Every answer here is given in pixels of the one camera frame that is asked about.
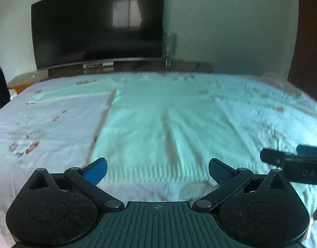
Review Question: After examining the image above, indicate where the white knit sweater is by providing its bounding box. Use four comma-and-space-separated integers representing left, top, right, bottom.
31, 76, 286, 183

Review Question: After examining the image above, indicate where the dark wooden door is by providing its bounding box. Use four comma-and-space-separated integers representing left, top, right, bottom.
288, 0, 317, 101

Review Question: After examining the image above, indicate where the silver set-top box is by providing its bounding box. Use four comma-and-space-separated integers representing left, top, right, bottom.
83, 62, 114, 69

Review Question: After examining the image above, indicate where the glass table lamp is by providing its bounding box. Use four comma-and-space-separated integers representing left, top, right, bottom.
163, 33, 177, 69

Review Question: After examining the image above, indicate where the large black television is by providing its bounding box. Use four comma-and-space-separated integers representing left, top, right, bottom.
31, 0, 165, 69

